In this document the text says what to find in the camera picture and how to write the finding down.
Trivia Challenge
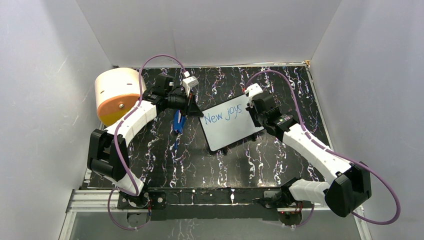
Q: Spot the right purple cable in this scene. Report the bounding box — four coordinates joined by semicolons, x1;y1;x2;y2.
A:
243;69;402;228

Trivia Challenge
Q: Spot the cream orange cylindrical drum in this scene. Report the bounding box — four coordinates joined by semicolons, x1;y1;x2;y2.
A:
94;67;147;127

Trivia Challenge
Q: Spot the blue stapler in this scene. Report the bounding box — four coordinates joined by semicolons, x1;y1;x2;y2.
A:
172;109;187;135

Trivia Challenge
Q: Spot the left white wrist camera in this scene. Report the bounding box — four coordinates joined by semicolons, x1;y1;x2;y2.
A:
182;70;199;97

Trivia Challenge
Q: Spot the small black-framed whiteboard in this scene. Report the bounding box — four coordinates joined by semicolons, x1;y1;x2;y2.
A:
199;94;264;155

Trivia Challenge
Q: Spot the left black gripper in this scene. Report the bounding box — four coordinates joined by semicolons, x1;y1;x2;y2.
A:
166;90;204;119

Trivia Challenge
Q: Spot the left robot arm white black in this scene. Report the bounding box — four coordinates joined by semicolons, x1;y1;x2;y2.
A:
87;72;203;208

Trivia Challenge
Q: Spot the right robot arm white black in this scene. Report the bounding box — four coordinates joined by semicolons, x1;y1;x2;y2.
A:
245;90;372;217

